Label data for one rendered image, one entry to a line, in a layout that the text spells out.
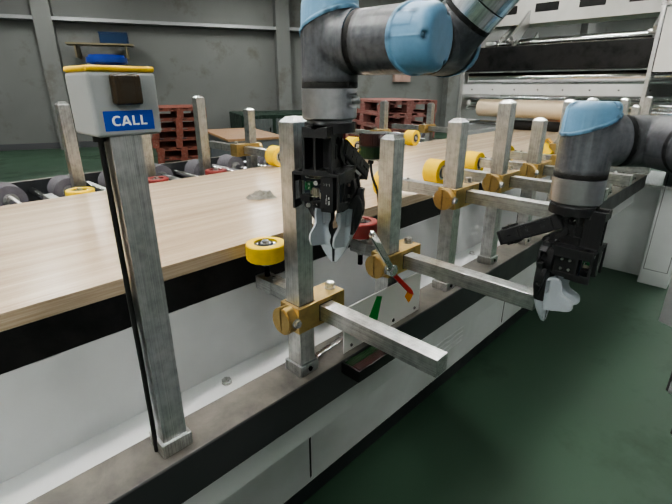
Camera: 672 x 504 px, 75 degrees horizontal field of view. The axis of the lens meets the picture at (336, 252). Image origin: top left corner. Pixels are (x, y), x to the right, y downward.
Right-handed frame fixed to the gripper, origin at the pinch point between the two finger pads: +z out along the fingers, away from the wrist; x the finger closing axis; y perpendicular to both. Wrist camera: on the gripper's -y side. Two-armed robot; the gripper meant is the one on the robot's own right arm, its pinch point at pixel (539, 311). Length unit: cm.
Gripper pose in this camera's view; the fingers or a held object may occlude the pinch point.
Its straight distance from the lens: 86.2
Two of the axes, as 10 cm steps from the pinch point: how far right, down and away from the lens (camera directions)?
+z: 0.0, 9.4, 3.5
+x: 7.0, -2.5, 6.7
